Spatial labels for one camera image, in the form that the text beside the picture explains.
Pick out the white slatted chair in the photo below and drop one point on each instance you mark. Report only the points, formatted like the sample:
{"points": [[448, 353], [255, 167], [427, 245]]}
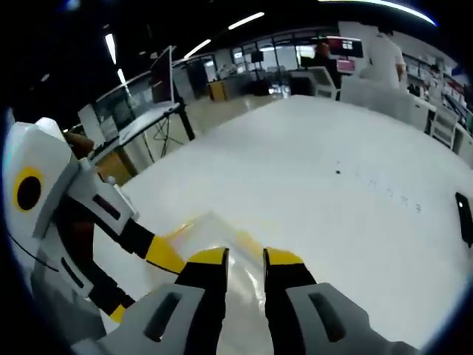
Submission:
{"points": [[443, 127]]}

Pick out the white desk with black legs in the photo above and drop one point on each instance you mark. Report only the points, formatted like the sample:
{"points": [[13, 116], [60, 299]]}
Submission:
{"points": [[144, 120]]}

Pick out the red wall screen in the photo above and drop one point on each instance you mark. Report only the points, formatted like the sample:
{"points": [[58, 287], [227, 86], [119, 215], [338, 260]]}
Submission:
{"points": [[345, 46]]}

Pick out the black phone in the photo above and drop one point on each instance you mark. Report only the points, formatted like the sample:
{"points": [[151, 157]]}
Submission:
{"points": [[465, 218]]}

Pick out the grey office chair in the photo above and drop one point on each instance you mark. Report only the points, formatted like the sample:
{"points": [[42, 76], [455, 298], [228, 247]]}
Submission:
{"points": [[66, 314]]}

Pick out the white low partition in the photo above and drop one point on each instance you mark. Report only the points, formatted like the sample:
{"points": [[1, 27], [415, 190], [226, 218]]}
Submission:
{"points": [[384, 103]]}

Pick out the short ceiling light strip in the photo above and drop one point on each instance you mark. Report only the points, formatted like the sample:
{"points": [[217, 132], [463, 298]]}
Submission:
{"points": [[245, 20]]}

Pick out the long curved ceiling light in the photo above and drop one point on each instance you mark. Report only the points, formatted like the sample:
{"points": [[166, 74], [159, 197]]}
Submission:
{"points": [[399, 5]]}

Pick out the white office chair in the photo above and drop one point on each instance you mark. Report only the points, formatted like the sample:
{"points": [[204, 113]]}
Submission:
{"points": [[323, 83]]}

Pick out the yellow cabinet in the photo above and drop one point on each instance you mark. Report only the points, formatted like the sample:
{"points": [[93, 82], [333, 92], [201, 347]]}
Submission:
{"points": [[217, 90]]}

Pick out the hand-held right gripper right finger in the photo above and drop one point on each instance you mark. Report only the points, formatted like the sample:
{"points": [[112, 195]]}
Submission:
{"points": [[288, 292]]}

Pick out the small ceiling light strip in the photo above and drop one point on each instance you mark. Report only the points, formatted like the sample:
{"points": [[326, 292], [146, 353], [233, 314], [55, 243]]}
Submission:
{"points": [[197, 49]]}

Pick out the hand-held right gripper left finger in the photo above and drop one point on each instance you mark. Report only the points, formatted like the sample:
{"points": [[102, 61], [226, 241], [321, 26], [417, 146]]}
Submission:
{"points": [[199, 292]]}

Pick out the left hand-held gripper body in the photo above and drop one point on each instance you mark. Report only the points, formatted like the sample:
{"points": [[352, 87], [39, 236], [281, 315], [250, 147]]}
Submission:
{"points": [[40, 155]]}

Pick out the brown wooden cabinet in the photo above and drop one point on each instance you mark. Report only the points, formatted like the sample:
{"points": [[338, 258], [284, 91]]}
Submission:
{"points": [[112, 168]]}

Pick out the large dark display screen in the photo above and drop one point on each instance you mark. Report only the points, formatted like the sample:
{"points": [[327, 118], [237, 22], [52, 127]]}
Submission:
{"points": [[162, 75]]}

